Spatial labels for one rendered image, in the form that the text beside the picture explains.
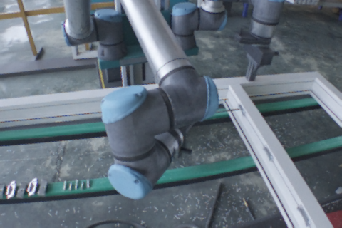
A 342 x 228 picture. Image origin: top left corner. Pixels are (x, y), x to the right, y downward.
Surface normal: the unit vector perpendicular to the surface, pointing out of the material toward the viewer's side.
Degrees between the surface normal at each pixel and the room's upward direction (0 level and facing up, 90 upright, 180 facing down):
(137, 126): 67
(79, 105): 90
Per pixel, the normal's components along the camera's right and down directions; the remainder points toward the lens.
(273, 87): 0.19, 0.62
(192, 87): 0.15, -0.53
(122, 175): -0.42, 0.44
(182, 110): 0.39, 0.12
